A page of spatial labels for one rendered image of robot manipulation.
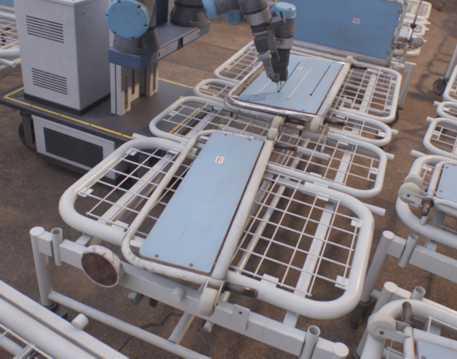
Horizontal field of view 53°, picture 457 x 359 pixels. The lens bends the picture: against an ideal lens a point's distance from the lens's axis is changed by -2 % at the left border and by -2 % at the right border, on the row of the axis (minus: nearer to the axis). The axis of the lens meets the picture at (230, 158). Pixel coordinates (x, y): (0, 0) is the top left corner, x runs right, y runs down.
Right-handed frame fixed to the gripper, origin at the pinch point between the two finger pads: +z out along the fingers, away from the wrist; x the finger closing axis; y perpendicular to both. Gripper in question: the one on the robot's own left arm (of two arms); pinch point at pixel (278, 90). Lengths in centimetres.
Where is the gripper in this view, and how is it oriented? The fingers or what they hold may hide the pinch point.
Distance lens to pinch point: 205.2
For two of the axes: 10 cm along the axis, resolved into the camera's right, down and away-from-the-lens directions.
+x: 9.4, 2.0, -2.7
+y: -3.3, 4.7, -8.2
